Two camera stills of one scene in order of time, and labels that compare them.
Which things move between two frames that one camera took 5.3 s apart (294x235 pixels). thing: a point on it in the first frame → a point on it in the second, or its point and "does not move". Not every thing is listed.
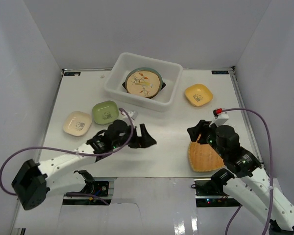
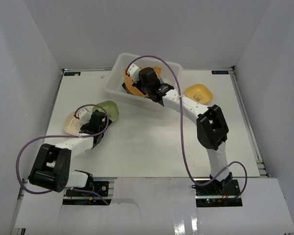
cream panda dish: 77,123 does not move
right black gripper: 202,128 → 137,84
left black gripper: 138,135 → 87,126
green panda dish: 105,112 does not move
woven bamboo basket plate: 203,157 → 129,83
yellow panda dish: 198,94 does not move
